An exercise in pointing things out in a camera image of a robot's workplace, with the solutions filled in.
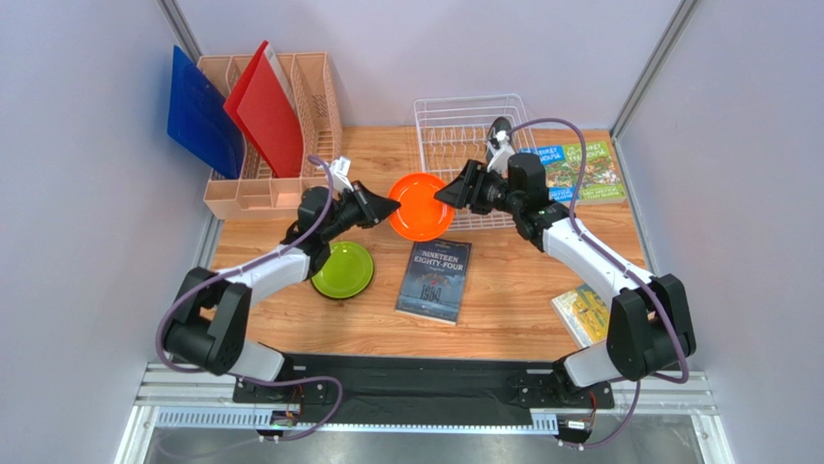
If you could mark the blue plastic folder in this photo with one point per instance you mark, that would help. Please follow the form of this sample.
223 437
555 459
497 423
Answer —
198 122

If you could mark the white wire dish rack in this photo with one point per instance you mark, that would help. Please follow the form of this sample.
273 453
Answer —
452 131

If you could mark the black base mat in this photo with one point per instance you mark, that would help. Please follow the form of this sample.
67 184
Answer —
420 391

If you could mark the yellow illustrated book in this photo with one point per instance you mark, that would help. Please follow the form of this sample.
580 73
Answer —
583 314

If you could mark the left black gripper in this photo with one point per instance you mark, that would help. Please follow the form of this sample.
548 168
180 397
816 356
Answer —
376 208

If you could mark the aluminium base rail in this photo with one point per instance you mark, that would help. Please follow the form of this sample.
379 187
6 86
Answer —
202 399

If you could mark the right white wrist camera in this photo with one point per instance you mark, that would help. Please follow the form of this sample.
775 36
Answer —
499 151

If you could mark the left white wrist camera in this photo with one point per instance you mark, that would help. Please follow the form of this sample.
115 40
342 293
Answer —
339 169

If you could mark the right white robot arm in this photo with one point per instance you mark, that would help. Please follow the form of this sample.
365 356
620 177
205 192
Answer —
649 325

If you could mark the pink plastic file organizer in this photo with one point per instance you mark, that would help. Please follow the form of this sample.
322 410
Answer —
258 194

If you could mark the orange plate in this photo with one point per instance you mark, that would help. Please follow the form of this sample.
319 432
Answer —
420 217

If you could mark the Nineteen Eighty-Four book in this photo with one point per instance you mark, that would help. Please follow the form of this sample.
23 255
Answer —
434 281

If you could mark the green plate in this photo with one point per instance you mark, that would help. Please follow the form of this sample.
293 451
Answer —
346 274

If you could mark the dark grey plate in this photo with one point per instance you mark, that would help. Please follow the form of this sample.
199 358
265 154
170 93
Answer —
502 129

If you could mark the green treehouse book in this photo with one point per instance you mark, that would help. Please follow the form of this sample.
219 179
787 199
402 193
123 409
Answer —
601 182

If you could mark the red plastic folder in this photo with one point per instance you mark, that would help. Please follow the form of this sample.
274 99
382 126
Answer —
260 108

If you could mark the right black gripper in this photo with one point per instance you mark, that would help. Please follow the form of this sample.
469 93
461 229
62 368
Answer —
474 187

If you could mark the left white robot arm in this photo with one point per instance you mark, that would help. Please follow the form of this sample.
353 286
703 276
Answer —
206 326

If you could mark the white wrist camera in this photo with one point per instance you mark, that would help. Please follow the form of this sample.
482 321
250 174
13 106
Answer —
339 169
499 151

